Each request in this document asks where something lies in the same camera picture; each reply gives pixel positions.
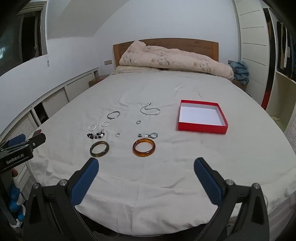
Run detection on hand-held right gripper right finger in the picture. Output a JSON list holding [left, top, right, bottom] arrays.
[[194, 158, 271, 241]]

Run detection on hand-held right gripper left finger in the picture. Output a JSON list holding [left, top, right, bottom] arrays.
[[23, 158, 100, 241]]

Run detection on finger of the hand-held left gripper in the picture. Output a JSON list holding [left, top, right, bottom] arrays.
[[4, 134, 26, 147], [14, 131, 47, 151]]

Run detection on olive green bangle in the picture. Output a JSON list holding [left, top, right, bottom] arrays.
[[90, 141, 110, 158]]

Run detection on black and white beaded bracelet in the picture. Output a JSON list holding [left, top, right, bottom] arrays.
[[87, 131, 105, 139]]

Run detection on red shallow box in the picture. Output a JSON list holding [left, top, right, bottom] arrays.
[[178, 100, 228, 134]]

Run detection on amber bangle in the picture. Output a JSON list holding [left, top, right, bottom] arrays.
[[132, 138, 156, 157]]

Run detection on silver wristwatch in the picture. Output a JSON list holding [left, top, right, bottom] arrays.
[[138, 132, 159, 139]]

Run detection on blue and white toy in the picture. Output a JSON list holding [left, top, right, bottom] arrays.
[[8, 169, 27, 229]]

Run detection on bed with white sheet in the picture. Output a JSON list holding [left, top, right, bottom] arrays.
[[23, 70, 296, 234]]

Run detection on wooden nightstand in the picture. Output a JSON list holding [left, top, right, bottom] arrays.
[[231, 79, 249, 92], [89, 75, 109, 87]]

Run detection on beige pillow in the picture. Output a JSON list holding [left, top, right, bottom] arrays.
[[110, 65, 162, 75]]

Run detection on blue crumpled clothes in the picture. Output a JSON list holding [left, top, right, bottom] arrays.
[[230, 61, 250, 85]]

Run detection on open cream shelf unit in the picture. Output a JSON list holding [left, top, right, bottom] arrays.
[[266, 7, 296, 149]]

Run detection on beige floral quilt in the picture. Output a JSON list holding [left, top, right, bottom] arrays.
[[119, 40, 234, 81]]

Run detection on wooden headboard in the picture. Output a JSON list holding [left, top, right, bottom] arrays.
[[112, 38, 219, 69]]

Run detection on white wardrobe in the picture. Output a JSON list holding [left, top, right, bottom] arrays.
[[233, 0, 272, 98]]

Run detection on dark hanging clothes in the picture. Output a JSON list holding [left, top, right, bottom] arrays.
[[276, 22, 296, 77]]

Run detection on low white wall cabinets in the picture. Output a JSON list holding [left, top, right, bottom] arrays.
[[0, 67, 100, 186]]

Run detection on silver chain necklace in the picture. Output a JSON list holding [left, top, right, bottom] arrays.
[[140, 103, 162, 116]]

